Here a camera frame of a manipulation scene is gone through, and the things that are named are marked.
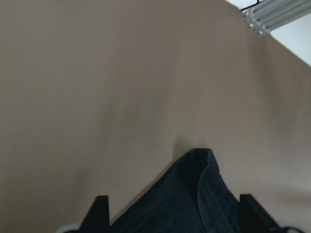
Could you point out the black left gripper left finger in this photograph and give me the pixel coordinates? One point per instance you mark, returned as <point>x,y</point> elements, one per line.
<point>97,218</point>

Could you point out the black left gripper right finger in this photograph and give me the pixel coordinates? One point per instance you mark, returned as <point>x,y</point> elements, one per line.
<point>253,218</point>

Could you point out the black t-shirt with logo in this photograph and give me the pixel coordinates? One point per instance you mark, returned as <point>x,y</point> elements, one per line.
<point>191,197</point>

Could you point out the aluminium frame post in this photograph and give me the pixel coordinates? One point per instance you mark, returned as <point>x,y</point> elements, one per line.
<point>268,15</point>

